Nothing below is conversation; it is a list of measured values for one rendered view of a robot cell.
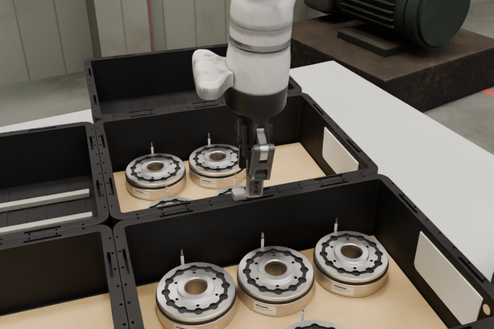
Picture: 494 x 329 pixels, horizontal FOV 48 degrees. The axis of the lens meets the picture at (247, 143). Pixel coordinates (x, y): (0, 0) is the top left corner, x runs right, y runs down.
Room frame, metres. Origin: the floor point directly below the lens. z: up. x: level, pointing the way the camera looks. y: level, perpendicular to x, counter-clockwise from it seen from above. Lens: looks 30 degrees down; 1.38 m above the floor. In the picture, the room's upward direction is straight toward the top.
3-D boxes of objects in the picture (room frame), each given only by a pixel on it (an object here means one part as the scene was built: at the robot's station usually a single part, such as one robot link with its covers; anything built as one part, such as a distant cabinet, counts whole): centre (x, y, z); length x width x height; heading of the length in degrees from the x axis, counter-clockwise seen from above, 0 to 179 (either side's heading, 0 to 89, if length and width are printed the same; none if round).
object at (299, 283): (0.56, -0.04, 0.86); 0.10 x 0.10 x 0.01
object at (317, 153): (0.78, 0.03, 0.87); 0.40 x 0.30 x 0.11; 108
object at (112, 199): (0.78, 0.03, 0.92); 0.40 x 0.30 x 0.02; 108
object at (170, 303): (0.53, 0.07, 0.86); 0.10 x 0.10 x 0.01
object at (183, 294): (0.53, 0.07, 0.86); 0.05 x 0.05 x 0.01
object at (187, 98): (1.07, 0.12, 0.87); 0.40 x 0.30 x 0.11; 108
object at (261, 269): (0.56, -0.04, 0.86); 0.05 x 0.05 x 0.01
